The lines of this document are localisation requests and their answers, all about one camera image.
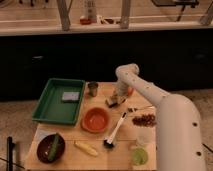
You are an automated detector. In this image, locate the dark brown bowl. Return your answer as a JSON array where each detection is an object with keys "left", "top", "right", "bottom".
[{"left": 37, "top": 133, "right": 65, "bottom": 163}]

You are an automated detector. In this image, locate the black stand at left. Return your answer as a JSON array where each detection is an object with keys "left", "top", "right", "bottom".
[{"left": 6, "top": 136, "right": 14, "bottom": 171}]

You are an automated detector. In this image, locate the black cable on floor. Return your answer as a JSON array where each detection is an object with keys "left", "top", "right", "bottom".
[{"left": 203, "top": 143, "right": 213, "bottom": 154}]

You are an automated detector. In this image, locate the yellow corn cob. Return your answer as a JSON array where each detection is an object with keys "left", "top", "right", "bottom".
[{"left": 74, "top": 141, "right": 98, "bottom": 157}]

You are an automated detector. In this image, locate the red object on shelf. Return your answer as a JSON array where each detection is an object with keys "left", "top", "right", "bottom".
[{"left": 80, "top": 18, "right": 92, "bottom": 25}]

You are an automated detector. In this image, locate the grey sponge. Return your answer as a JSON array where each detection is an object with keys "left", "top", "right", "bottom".
[{"left": 62, "top": 92, "right": 80, "bottom": 102}]

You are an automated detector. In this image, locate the wooden black whiteboard eraser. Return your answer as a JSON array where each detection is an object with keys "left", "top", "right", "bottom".
[{"left": 106, "top": 96, "right": 126, "bottom": 108}]

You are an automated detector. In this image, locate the red orange bowl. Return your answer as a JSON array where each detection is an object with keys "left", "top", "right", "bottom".
[{"left": 81, "top": 107, "right": 110, "bottom": 133}]

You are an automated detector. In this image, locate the green cucumber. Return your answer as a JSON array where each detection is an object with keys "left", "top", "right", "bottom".
[{"left": 48, "top": 133, "right": 59, "bottom": 162}]

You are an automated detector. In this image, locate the green plastic tray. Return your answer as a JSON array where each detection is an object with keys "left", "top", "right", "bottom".
[{"left": 32, "top": 78, "right": 85, "bottom": 125}]

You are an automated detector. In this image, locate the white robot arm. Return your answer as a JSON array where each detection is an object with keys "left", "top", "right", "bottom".
[{"left": 115, "top": 63, "right": 206, "bottom": 171}]

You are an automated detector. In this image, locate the small metal cup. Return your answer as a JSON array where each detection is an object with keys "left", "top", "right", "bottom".
[{"left": 88, "top": 81, "right": 98, "bottom": 97}]

